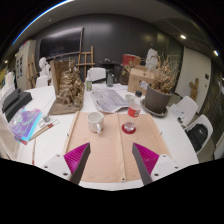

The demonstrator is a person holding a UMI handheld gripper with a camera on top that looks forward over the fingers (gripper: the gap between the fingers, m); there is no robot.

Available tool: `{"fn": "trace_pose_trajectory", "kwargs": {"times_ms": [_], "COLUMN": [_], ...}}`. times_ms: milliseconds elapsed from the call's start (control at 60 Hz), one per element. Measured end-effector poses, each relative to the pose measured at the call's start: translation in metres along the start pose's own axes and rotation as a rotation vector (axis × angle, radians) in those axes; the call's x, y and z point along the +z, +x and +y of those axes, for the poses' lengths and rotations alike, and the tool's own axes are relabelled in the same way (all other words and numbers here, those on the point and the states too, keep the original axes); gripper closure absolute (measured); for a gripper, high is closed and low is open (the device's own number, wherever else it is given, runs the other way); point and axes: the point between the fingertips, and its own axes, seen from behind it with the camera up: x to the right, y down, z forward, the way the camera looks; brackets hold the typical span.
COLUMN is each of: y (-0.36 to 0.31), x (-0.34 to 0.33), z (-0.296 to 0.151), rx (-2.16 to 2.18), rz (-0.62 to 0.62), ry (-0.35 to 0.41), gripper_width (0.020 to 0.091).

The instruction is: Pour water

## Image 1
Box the black foam block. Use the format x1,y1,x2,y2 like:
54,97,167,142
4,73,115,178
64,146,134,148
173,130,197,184
2,88,22,113
4,91,33,123

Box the wooden wall figure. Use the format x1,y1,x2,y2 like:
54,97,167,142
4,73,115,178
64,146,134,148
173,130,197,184
188,77,200,102

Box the dry plant in grey pot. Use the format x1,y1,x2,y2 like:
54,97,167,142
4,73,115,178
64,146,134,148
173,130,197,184
143,53,183,115

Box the white green-label spray bottle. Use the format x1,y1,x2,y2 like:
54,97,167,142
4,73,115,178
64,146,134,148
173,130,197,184
85,71,93,92

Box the white paper sheet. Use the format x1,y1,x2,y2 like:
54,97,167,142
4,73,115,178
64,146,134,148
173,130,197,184
169,104,186,122

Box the white plastic container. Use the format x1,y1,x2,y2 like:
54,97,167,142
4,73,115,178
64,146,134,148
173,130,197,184
0,113,21,161

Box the white chair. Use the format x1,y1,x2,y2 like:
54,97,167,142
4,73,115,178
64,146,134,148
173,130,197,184
184,114,214,154
34,75,49,89
174,95,199,128
87,67,107,83

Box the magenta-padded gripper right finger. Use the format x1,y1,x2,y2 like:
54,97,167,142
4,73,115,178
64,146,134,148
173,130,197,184
132,142,181,187

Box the wooden-handled paint brush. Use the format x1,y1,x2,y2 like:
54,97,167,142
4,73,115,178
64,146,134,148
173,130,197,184
28,119,60,142

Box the small white cup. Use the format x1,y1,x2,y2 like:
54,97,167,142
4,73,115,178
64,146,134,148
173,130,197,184
124,93,135,104

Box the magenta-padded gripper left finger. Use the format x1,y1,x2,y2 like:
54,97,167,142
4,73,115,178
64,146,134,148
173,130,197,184
42,142,92,186

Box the black wall screen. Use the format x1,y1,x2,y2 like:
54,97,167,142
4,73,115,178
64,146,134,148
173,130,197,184
39,26,84,61

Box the printed newspaper sheet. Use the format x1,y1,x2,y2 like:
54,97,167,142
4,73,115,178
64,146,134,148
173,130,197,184
89,87,130,114

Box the golden relief sculpture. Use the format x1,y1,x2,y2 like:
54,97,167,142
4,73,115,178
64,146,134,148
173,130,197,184
49,59,86,116

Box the dark spray bottle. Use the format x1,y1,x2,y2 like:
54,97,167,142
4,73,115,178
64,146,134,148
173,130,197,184
106,70,115,88

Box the wooden easel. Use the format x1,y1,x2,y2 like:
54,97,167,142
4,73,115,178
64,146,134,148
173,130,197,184
26,54,38,89
76,45,96,79

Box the flat round red coaster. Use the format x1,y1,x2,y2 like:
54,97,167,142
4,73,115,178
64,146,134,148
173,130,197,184
120,123,137,135

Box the black backpack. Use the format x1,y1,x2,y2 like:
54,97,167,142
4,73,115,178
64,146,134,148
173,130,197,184
186,123,209,153

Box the ceiling strip light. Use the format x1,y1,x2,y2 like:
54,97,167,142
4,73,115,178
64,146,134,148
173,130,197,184
12,0,76,46

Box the small paint jar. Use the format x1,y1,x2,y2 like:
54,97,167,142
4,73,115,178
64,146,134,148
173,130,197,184
41,112,51,124

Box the brown cardboard box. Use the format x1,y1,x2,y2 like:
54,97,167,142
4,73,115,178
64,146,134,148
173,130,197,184
127,67,155,96

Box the red box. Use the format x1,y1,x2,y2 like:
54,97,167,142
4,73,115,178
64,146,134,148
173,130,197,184
121,53,142,68

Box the clear red-label drink bottle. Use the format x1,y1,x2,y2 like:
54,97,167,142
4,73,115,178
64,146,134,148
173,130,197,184
123,89,144,133

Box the thin long paint brush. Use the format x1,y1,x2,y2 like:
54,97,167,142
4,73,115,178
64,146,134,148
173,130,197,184
31,146,37,166

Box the grey plant saucer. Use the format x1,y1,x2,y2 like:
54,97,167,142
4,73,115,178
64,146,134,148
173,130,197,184
139,98,169,118

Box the white ceramic mug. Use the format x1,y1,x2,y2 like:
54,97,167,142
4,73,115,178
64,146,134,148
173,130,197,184
87,111,105,135

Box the white plaster bust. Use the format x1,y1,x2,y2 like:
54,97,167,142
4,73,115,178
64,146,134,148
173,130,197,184
38,56,51,78
144,48,159,71

